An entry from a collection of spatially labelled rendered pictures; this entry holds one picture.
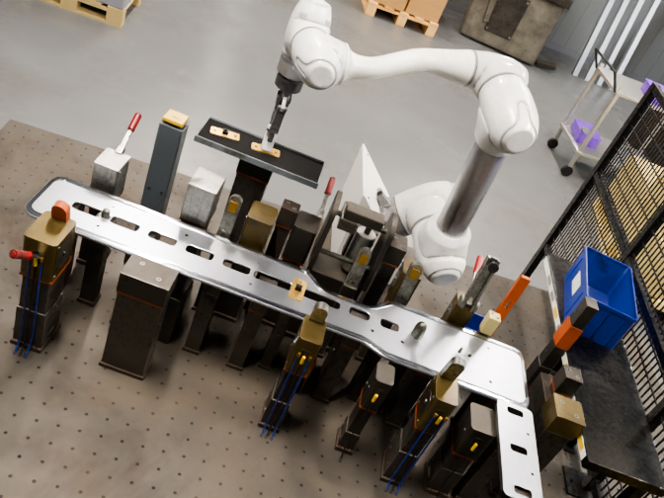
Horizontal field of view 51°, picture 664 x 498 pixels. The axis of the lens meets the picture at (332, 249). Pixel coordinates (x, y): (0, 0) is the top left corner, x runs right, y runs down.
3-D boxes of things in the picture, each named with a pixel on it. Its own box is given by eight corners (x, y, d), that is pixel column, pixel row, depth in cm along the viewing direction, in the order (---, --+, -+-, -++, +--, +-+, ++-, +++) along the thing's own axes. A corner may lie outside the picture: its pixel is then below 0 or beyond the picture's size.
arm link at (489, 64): (474, 37, 192) (486, 68, 184) (530, 49, 197) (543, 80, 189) (454, 73, 201) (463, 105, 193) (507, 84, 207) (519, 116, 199)
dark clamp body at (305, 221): (254, 321, 211) (292, 225, 189) (262, 297, 221) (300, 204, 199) (276, 330, 212) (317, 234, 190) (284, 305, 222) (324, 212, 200)
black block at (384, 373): (331, 458, 182) (373, 387, 165) (336, 430, 190) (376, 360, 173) (350, 465, 182) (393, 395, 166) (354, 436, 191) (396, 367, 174)
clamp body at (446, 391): (376, 489, 179) (434, 406, 160) (380, 454, 189) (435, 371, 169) (399, 498, 180) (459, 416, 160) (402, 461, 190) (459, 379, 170)
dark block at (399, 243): (337, 346, 215) (390, 245, 191) (340, 331, 221) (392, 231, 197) (352, 352, 216) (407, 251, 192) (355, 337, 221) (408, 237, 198)
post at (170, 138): (129, 241, 219) (157, 123, 194) (138, 228, 225) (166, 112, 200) (152, 249, 219) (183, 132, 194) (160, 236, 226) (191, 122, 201)
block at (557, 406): (488, 495, 191) (557, 415, 170) (487, 470, 197) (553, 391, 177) (514, 504, 192) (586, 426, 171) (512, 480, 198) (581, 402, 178)
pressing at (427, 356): (13, 217, 167) (13, 212, 166) (56, 174, 185) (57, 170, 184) (530, 413, 178) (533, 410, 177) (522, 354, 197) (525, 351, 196)
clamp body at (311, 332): (253, 435, 179) (294, 345, 159) (263, 401, 189) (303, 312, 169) (277, 444, 180) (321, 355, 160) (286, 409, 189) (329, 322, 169)
